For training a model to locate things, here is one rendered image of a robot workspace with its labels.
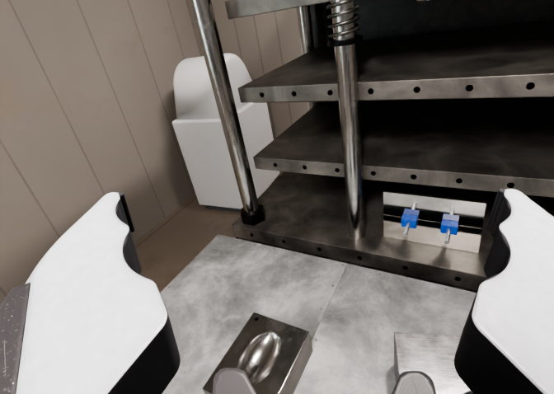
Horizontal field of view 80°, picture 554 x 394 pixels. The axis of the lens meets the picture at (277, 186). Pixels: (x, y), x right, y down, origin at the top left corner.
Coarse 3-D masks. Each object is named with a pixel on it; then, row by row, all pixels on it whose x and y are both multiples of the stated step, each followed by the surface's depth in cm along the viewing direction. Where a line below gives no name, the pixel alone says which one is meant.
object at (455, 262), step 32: (288, 192) 145; (320, 192) 141; (256, 224) 128; (288, 224) 125; (320, 224) 122; (352, 256) 109; (384, 256) 102; (416, 256) 100; (448, 256) 98; (480, 256) 96
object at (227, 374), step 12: (228, 372) 6; (240, 372) 6; (408, 372) 6; (420, 372) 6; (216, 384) 6; (228, 384) 6; (240, 384) 6; (396, 384) 5; (408, 384) 5; (420, 384) 5; (432, 384) 5
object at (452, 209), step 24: (384, 192) 101; (408, 192) 99; (432, 192) 97; (456, 192) 95; (480, 192) 93; (384, 216) 106; (432, 216) 98; (456, 216) 94; (480, 216) 91; (408, 240) 106; (432, 240) 102; (456, 240) 98; (480, 240) 95
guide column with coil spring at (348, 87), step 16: (336, 0) 78; (352, 16) 79; (336, 32) 81; (336, 48) 83; (352, 48) 82; (336, 64) 86; (352, 64) 84; (352, 80) 86; (352, 96) 88; (352, 112) 90; (352, 128) 92; (352, 144) 95; (352, 160) 97; (352, 176) 100; (352, 192) 102; (352, 208) 106; (352, 224) 109
